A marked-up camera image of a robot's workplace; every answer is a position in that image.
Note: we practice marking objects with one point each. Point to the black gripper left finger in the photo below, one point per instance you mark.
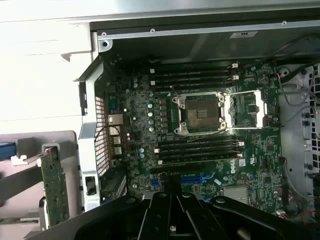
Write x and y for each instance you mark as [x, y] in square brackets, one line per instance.
[155, 220]

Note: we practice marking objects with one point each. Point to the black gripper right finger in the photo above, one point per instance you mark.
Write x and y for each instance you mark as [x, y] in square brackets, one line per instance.
[200, 220]

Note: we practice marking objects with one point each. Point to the blue expansion slot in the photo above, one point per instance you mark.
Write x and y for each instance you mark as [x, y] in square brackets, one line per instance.
[193, 180]

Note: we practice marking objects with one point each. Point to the silver chipset heatsink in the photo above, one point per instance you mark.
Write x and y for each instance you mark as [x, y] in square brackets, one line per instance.
[236, 191]

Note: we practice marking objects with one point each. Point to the white latch RAM slot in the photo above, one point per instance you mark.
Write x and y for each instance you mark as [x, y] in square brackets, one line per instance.
[160, 162]
[195, 68]
[195, 80]
[200, 147]

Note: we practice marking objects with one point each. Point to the black latch RAM slot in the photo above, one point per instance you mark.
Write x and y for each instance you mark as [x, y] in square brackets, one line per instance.
[195, 74]
[200, 153]
[195, 85]
[200, 141]

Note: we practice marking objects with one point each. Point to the silver rear port block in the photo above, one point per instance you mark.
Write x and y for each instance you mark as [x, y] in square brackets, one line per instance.
[114, 131]
[115, 140]
[117, 150]
[115, 119]

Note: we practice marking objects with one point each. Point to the grey parts rack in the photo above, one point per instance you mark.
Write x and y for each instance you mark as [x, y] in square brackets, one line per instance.
[70, 160]

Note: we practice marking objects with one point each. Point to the CPU socket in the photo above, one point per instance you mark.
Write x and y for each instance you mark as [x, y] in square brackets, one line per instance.
[200, 113]

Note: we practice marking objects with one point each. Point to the green motherboard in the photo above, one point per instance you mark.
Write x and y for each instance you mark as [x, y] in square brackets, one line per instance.
[140, 110]

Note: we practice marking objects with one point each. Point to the blue rear port connector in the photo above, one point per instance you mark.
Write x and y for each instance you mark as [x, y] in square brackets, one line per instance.
[114, 103]

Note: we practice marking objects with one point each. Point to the silver socket cover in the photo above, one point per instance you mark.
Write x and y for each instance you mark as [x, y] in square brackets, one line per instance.
[258, 110]

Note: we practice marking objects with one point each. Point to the hard disk blue carrier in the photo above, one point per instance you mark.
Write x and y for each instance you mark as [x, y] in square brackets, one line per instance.
[7, 150]

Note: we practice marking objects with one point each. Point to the black silver PC case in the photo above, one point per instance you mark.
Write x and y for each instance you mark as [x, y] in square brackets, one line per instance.
[150, 47]

